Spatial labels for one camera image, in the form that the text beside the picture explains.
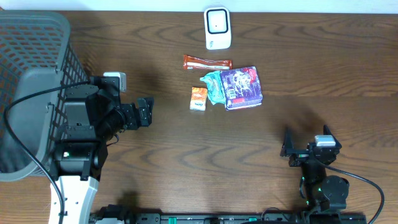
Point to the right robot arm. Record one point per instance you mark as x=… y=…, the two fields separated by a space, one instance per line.
x=324 y=193

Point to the brown snack bar wrapper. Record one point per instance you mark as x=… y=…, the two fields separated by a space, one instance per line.
x=195 y=63

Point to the teal snack wrapper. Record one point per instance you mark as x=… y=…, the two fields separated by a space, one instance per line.
x=215 y=90

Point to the white barcode scanner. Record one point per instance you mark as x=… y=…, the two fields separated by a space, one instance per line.
x=217 y=28

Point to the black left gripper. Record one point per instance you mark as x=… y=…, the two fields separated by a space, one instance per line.
x=134 y=115

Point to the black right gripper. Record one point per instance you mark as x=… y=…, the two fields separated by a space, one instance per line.
x=288 y=144

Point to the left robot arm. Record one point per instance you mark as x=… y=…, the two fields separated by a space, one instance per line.
x=78 y=158

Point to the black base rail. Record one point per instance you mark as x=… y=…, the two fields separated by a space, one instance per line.
x=155 y=218

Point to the purple red tissue pack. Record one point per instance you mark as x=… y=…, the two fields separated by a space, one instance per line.
x=242 y=88

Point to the orange tissue packet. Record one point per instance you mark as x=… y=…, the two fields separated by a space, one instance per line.
x=198 y=99

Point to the grey plastic mesh basket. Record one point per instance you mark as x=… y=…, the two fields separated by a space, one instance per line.
x=36 y=55

